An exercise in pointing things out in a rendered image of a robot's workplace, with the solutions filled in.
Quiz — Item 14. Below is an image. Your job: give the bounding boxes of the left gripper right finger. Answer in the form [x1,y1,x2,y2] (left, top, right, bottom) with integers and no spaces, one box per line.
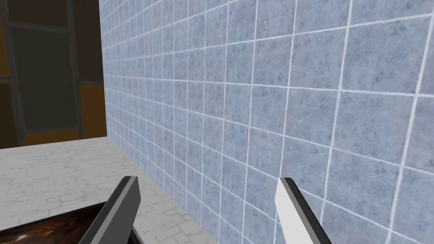
[274,177,332,244]

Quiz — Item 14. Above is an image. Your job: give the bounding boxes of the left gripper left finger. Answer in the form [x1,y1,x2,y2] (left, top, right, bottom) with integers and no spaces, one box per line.
[79,176,142,244]

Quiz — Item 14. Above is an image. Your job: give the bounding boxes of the grey framed window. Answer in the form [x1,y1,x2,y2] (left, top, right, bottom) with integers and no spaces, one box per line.
[0,0,85,144]

